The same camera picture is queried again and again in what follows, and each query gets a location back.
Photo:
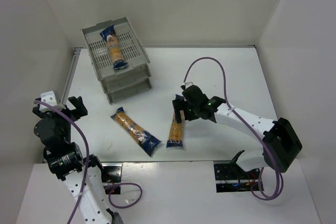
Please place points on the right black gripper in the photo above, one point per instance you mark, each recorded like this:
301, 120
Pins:
181, 106

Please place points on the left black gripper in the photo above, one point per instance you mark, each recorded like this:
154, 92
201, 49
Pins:
64, 111

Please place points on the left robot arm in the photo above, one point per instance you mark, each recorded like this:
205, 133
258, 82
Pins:
80, 174

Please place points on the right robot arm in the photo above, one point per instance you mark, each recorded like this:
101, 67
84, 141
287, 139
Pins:
279, 142

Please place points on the grey stacked tray shelf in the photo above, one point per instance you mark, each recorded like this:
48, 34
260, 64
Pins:
124, 83

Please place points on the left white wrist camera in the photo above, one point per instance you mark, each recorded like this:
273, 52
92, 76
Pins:
52, 98

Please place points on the aluminium rail left edge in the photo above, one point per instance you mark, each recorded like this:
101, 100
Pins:
75, 57

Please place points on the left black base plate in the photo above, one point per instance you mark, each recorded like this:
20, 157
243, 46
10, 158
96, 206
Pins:
111, 175

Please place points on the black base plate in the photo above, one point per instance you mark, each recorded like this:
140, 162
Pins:
230, 178
111, 175

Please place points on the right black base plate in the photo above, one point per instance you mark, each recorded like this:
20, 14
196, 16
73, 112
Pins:
230, 178

